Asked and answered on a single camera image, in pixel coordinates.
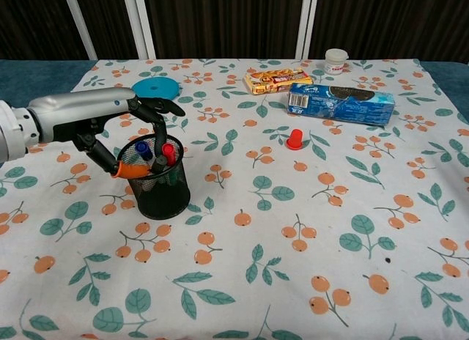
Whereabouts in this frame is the red marker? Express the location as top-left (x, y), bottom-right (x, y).
top-left (160, 143), bottom-right (177, 169)

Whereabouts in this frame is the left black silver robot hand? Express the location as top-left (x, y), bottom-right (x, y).
top-left (27, 87), bottom-right (186, 180)

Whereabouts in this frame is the floral print tablecloth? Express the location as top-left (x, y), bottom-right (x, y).
top-left (0, 57), bottom-right (469, 340)

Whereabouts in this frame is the blue white marker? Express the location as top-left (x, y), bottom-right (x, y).
top-left (134, 141), bottom-right (154, 162)

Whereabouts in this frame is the yellow snack box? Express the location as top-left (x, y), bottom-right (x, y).
top-left (244, 67), bottom-right (313, 96)

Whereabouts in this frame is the small white jar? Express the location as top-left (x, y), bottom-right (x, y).
top-left (324, 48), bottom-right (349, 75)

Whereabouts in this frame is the white metal frame post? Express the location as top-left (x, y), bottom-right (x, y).
top-left (61, 0), bottom-right (98, 61)
top-left (122, 0), bottom-right (157, 59)
top-left (295, 0), bottom-right (320, 59)

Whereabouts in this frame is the black mesh pen holder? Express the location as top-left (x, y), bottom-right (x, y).
top-left (116, 133), bottom-right (191, 221)

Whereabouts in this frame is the blue round disc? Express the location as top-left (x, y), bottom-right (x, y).
top-left (130, 77), bottom-right (180, 101)

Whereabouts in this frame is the red bottle cap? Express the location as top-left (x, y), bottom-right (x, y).
top-left (285, 129), bottom-right (305, 150)

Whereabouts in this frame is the blue cookie box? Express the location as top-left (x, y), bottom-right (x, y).
top-left (287, 82), bottom-right (397, 128)

